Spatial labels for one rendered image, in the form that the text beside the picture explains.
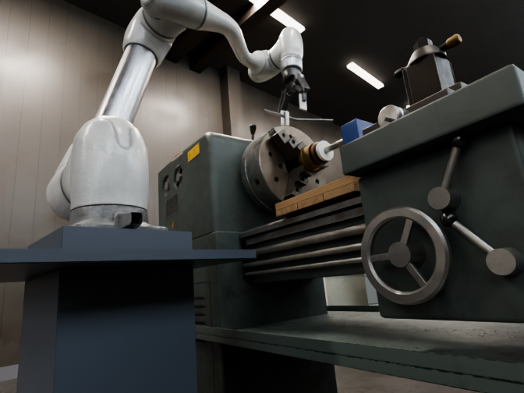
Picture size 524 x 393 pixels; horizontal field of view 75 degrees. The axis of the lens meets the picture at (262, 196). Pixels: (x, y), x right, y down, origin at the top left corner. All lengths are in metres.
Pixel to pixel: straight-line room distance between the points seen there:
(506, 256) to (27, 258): 0.61
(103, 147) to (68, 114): 4.16
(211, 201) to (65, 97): 3.97
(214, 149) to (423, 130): 0.84
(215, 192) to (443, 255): 0.84
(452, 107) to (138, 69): 0.90
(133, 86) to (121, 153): 0.41
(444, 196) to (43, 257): 0.57
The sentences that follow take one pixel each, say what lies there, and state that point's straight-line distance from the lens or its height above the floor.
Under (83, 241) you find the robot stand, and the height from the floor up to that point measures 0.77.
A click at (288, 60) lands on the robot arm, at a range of 1.50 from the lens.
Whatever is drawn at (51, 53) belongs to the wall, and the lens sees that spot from 5.28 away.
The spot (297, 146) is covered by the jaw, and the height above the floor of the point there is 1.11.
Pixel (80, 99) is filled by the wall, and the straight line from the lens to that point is 5.08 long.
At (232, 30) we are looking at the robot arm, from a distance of 1.35.
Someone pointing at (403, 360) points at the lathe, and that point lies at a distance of 0.62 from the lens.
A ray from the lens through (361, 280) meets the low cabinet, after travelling 4.01.
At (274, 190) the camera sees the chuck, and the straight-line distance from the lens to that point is 1.15.
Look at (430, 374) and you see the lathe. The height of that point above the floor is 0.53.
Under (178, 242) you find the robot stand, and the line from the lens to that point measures 0.73.
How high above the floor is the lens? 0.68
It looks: 14 degrees up
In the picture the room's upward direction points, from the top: 5 degrees counter-clockwise
